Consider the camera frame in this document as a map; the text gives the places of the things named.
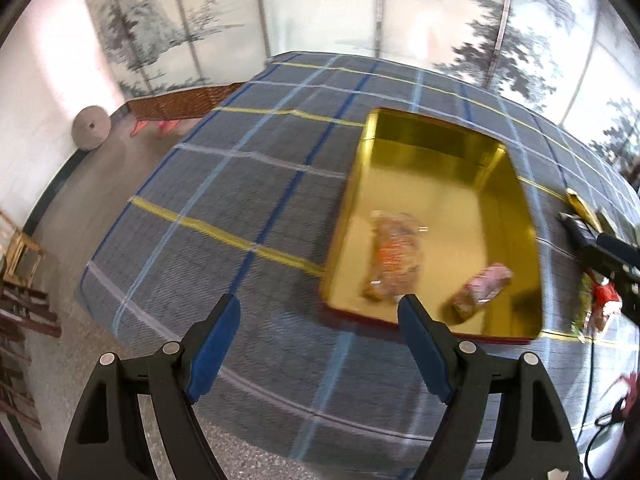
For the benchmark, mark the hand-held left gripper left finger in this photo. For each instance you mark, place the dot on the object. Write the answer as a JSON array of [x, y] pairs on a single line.
[[215, 350]]

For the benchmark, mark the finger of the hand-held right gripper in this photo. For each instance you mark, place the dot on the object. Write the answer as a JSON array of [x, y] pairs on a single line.
[[580, 232]]

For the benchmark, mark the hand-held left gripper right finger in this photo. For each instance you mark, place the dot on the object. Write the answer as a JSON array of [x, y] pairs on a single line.
[[425, 350]]

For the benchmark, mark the small yellow snack packet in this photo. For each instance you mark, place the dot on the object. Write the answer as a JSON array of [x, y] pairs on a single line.
[[585, 207]]

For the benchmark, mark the red snack packet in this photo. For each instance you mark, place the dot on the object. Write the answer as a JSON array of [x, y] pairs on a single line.
[[602, 295]]

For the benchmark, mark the pink snack packet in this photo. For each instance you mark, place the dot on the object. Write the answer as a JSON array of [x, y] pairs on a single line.
[[482, 287]]

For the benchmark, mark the orange clear snack packet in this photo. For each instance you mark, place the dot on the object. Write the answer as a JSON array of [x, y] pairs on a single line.
[[395, 255]]

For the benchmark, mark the red and gold tin box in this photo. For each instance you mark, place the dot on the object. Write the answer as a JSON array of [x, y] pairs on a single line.
[[450, 200]]

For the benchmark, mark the grey plaid tablecloth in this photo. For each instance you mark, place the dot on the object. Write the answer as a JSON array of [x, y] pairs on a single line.
[[225, 200]]

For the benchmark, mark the dark wooden rack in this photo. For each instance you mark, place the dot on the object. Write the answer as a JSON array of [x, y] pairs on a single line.
[[25, 310]]

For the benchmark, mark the light wooden chair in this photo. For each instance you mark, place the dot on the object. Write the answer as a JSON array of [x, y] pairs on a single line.
[[20, 250]]

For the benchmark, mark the brown woven bench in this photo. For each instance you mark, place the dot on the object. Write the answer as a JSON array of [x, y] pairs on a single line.
[[175, 102]]

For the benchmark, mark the grey round stone disc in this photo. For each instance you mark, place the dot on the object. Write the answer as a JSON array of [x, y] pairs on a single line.
[[91, 127]]

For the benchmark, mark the folding screen with painted trees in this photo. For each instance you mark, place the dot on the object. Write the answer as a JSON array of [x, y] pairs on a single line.
[[325, 5]]

